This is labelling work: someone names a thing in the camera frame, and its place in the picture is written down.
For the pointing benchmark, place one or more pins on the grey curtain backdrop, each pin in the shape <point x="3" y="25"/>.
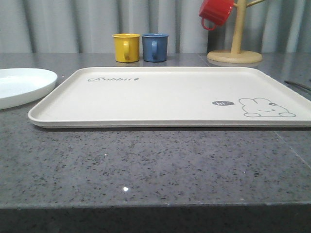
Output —
<point x="87" y="26"/>

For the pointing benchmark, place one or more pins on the white round plate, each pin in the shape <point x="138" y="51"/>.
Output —
<point x="19" y="86"/>

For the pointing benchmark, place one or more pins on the silver metal fork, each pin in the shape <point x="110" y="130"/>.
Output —
<point x="298" y="84"/>

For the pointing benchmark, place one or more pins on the cream rabbit serving tray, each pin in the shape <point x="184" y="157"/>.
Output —
<point x="109" y="97"/>

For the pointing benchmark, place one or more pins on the blue enamel mug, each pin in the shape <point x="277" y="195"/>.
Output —
<point x="155" y="47"/>

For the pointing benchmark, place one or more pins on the wooden mug tree stand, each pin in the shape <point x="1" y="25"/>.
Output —
<point x="236" y="55"/>

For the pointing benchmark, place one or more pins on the red enamel mug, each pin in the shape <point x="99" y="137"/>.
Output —
<point x="216" y="11"/>

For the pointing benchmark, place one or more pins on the yellow enamel mug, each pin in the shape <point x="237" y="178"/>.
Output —
<point x="126" y="47"/>

